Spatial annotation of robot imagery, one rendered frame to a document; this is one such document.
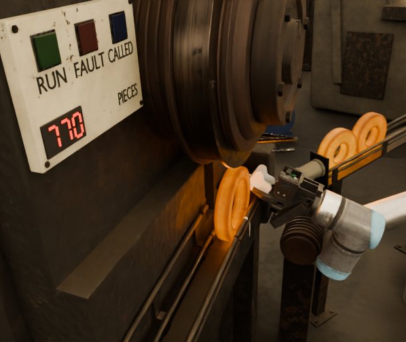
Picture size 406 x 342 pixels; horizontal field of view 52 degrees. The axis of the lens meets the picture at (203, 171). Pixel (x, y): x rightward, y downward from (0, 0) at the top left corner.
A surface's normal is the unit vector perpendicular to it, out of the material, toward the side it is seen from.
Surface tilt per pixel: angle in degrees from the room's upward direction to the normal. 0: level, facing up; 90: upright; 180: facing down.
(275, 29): 62
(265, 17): 54
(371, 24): 90
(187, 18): 66
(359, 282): 0
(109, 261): 0
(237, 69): 89
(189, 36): 73
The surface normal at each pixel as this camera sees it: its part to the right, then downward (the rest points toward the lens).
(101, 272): -0.04, -0.88
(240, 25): 0.11, 0.07
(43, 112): 0.93, 0.14
